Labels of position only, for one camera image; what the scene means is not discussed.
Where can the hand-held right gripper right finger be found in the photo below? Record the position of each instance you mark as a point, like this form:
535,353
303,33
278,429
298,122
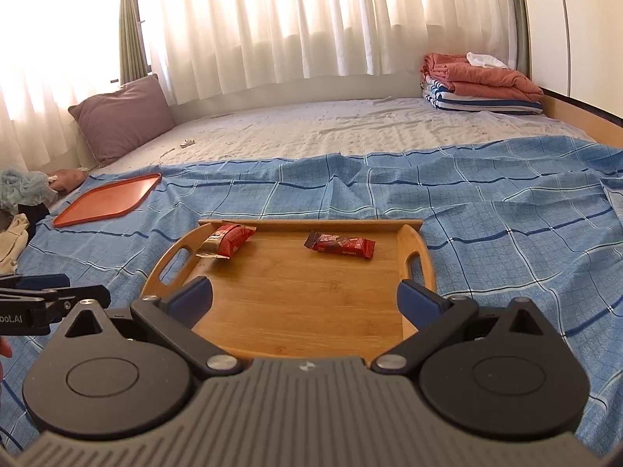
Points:
416,304

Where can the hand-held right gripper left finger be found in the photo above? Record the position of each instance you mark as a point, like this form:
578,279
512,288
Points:
192,301

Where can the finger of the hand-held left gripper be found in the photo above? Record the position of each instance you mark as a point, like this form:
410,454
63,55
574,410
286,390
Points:
82,296
44,281

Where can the red nut snack packet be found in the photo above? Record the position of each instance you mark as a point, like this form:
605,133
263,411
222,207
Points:
233,241

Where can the red snack bar wrapper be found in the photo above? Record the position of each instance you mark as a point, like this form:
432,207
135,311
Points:
343,244

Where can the person's left hand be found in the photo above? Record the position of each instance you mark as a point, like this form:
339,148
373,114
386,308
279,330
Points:
4,350

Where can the cream cloth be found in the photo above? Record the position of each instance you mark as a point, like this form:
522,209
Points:
12,245

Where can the black cloth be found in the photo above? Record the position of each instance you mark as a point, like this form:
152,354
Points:
36,219

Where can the blue checked bedsheet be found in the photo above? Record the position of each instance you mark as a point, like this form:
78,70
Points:
486,233

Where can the orange plastic tray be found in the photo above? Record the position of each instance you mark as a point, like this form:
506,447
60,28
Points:
107,199

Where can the brown-pink cloth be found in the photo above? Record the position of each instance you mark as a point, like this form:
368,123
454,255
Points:
68,180

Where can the mauve pillow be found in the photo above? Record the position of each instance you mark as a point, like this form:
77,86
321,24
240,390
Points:
121,119

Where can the white quilted mattress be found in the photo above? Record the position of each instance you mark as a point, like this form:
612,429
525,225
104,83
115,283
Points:
340,126

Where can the folded blue striped blanket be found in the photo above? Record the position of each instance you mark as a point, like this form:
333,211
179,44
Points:
467,102

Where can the white sheer side curtain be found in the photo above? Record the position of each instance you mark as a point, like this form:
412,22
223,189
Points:
53,58

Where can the white bed headboard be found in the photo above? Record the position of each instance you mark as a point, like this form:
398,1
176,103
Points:
292,95

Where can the folded blankets pile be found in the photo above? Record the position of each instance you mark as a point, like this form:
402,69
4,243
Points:
486,80

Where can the small white cloth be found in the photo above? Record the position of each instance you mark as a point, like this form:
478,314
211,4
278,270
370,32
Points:
484,60

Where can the grey-green drape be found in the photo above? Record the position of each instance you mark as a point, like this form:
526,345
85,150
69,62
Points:
520,19
131,24

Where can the white sheer window curtain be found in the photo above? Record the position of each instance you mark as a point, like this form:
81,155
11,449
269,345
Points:
316,19

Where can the white wardrobe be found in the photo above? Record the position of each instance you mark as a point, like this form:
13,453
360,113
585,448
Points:
584,24

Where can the wooden bed side rail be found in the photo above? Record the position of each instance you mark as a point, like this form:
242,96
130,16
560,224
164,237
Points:
584,116

